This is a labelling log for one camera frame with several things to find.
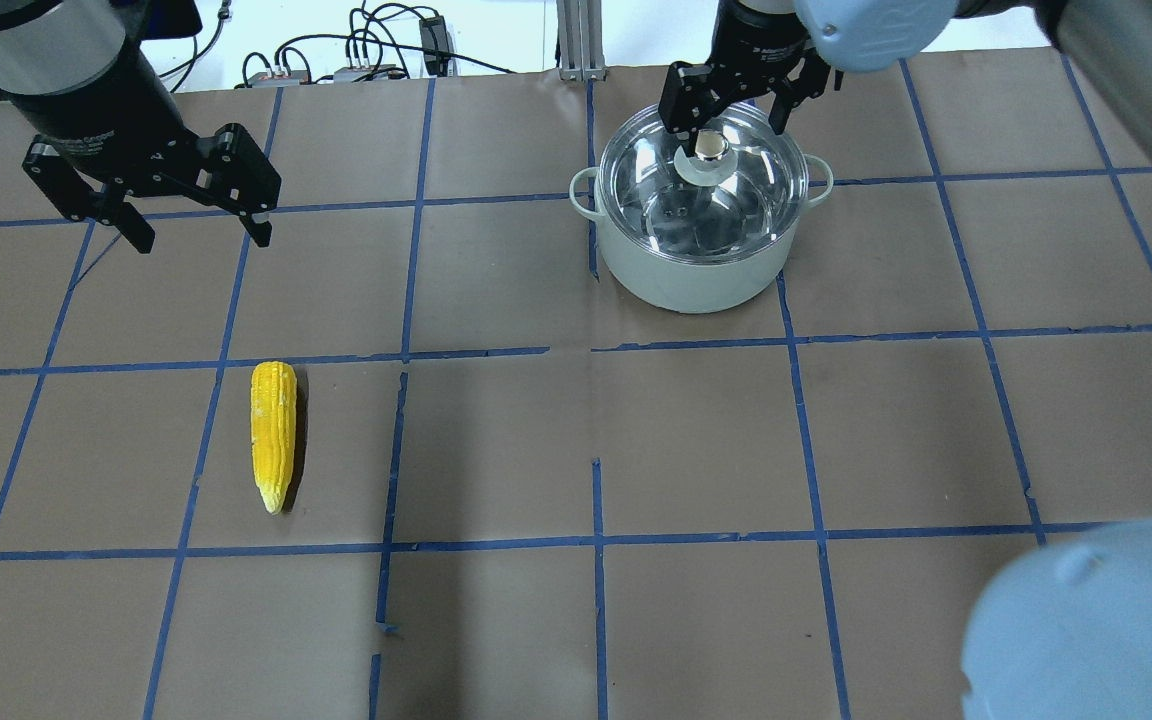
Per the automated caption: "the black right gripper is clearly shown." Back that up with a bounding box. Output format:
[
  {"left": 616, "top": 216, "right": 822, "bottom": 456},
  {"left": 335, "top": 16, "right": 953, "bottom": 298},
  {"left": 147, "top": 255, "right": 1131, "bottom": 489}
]
[{"left": 658, "top": 1, "right": 844, "bottom": 158}]

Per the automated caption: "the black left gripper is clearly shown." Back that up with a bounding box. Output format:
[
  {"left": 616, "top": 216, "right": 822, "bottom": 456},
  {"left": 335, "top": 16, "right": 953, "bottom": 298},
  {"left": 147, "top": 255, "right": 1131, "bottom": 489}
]
[{"left": 22, "top": 123, "right": 282, "bottom": 253}]

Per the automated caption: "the glass pot lid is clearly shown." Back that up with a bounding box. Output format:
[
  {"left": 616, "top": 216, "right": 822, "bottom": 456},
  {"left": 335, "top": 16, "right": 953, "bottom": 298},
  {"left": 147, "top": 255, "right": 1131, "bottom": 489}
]
[{"left": 593, "top": 103, "right": 835, "bottom": 266}]

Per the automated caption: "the yellow toy corn cob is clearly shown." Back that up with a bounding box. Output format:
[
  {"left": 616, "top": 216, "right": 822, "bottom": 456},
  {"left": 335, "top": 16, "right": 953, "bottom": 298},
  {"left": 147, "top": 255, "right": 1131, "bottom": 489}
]
[{"left": 248, "top": 361, "right": 298, "bottom": 515}]

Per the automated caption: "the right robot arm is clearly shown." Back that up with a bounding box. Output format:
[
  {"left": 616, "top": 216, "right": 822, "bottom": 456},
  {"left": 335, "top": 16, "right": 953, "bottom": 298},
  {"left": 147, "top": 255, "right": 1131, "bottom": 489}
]
[{"left": 657, "top": 1, "right": 1152, "bottom": 165}]

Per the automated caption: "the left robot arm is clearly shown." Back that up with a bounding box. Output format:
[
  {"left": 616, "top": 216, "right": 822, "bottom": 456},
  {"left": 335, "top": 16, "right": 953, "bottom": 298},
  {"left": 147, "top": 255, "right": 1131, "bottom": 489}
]
[{"left": 0, "top": 1, "right": 282, "bottom": 253}]

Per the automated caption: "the pale green steel pot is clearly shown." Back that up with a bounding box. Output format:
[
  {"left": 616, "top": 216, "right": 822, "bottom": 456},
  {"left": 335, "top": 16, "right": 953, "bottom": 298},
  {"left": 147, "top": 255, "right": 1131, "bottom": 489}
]
[{"left": 568, "top": 103, "right": 835, "bottom": 314}]

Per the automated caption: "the grey electronics box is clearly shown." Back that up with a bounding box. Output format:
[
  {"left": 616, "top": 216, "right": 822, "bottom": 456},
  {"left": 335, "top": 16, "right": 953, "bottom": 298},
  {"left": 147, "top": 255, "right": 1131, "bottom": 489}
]
[{"left": 238, "top": 65, "right": 308, "bottom": 88}]

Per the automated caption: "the black power adapter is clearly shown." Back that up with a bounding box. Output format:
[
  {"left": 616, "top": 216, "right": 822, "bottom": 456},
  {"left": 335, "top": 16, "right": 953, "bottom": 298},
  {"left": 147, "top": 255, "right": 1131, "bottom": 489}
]
[{"left": 419, "top": 14, "right": 454, "bottom": 77}]

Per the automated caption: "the aluminium frame post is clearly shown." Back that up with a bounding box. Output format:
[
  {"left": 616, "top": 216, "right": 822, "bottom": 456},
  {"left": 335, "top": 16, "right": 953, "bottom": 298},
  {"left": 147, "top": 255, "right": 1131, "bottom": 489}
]
[{"left": 556, "top": 0, "right": 607, "bottom": 83}]

